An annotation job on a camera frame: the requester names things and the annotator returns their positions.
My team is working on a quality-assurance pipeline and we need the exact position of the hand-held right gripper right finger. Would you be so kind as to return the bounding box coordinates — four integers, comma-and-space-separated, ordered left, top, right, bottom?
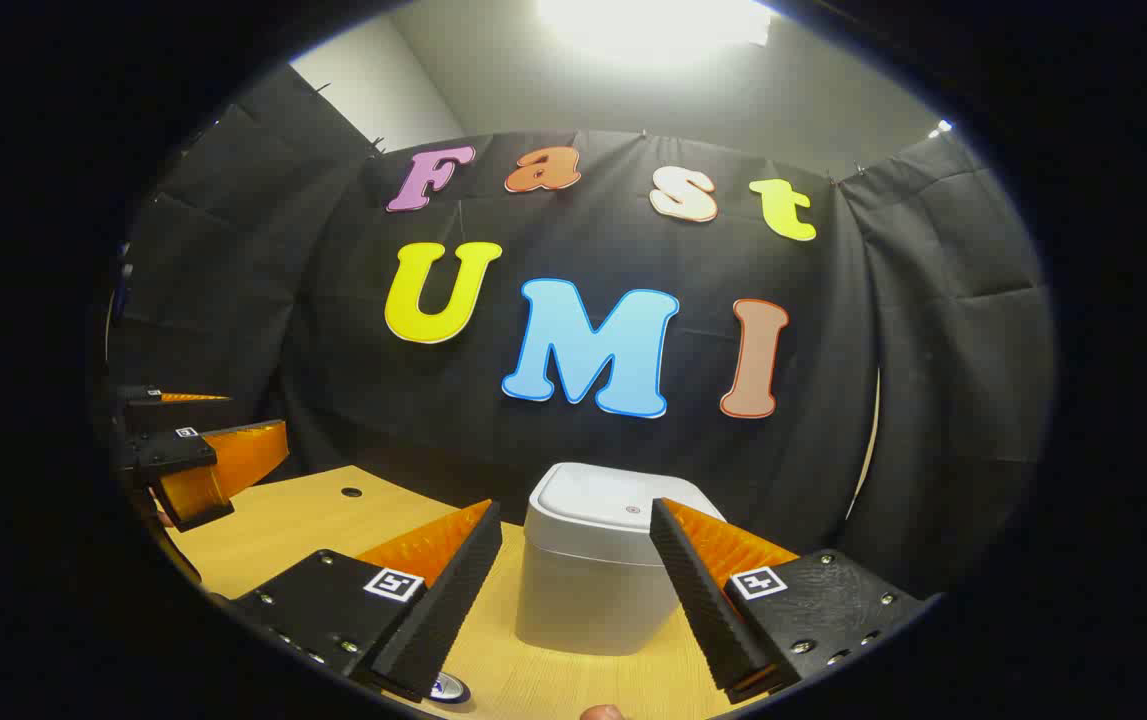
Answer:
649, 497, 934, 704

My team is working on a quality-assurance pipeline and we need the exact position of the grey desktop garbage bin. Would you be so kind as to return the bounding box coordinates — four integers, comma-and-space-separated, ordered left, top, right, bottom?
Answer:
515, 462, 729, 658

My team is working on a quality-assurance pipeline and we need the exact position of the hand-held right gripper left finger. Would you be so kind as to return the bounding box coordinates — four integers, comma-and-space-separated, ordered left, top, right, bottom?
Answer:
228, 498, 504, 703

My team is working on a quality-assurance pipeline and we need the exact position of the black backdrop cloth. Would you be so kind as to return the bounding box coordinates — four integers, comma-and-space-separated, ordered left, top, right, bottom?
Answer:
98, 65, 1054, 601

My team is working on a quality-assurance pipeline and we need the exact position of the ceiling light panel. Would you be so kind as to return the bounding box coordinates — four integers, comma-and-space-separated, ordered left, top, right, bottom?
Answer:
533, 0, 779, 66

